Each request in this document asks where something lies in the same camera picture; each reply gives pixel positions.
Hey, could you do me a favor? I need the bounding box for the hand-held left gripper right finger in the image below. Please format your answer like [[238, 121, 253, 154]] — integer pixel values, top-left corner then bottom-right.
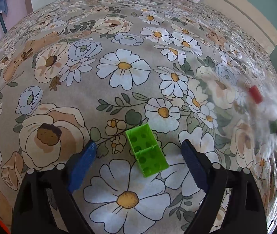
[[180, 139, 268, 234]]

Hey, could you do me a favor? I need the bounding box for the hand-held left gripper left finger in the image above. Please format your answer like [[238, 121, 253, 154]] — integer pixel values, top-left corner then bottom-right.
[[11, 141, 97, 234]]

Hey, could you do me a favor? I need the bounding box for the green plastic building block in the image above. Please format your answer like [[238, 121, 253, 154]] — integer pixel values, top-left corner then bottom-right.
[[125, 123, 169, 178]]

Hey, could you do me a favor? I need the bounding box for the small red block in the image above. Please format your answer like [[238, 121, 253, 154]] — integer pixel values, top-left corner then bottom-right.
[[248, 85, 263, 104]]

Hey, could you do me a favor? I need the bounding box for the floral bedspread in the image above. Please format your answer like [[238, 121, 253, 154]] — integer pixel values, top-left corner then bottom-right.
[[0, 0, 277, 234]]

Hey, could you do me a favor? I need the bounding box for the cream bed headboard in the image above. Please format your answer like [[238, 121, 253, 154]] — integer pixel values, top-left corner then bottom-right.
[[205, 0, 277, 51]]

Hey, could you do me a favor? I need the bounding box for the dark stand pole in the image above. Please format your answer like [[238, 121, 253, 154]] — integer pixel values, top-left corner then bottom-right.
[[0, 11, 7, 34]]

